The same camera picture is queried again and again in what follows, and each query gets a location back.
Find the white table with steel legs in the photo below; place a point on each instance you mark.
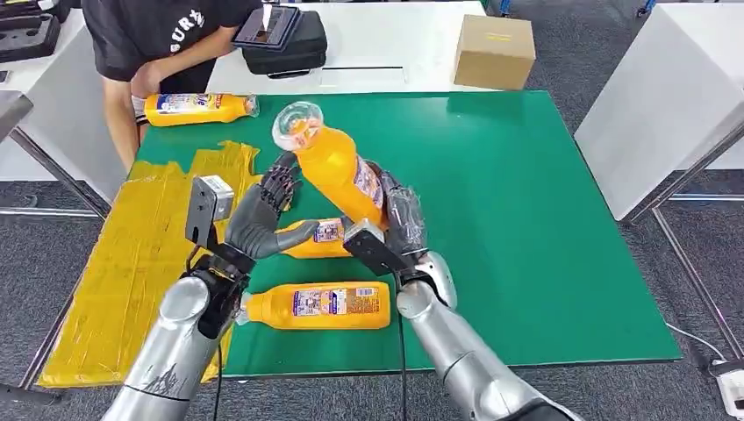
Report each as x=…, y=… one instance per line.
x=657, y=99

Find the black bag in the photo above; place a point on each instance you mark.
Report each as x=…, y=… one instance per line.
x=290, y=52

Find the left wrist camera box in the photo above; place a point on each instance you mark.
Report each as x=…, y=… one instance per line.
x=206, y=209

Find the grey table with steel leg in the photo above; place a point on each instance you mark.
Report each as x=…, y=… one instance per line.
x=11, y=110

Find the white power strip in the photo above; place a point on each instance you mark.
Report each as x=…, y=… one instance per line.
x=731, y=386

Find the long white table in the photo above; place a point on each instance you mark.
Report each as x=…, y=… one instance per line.
x=395, y=35

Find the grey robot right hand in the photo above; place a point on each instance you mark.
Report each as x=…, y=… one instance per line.
x=407, y=221

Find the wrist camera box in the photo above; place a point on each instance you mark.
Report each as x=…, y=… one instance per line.
x=206, y=209
x=372, y=250

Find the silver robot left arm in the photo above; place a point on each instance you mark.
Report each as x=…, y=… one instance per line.
x=174, y=348

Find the person's left hand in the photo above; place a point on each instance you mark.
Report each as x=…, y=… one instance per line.
x=146, y=78

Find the white side table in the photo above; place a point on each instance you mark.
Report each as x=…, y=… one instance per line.
x=64, y=133

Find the green table mat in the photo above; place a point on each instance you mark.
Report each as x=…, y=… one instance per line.
x=511, y=203

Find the black foam case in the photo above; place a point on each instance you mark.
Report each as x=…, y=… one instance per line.
x=26, y=38

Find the brown cardboard box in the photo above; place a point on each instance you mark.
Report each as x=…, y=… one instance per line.
x=494, y=52

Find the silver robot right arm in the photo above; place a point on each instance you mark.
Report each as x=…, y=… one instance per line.
x=465, y=360

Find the yellow taped sheet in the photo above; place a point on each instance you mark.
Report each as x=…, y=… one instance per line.
x=128, y=273

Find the person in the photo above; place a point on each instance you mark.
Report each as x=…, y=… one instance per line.
x=151, y=29

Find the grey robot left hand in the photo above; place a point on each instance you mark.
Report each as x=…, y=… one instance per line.
x=256, y=224

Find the black tablet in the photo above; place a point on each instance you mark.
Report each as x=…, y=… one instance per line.
x=264, y=26

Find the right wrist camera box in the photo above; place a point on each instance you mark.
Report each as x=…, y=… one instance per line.
x=372, y=250

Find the orange drink bottle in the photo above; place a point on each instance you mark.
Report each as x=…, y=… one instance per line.
x=325, y=306
x=197, y=109
x=334, y=168
x=314, y=238

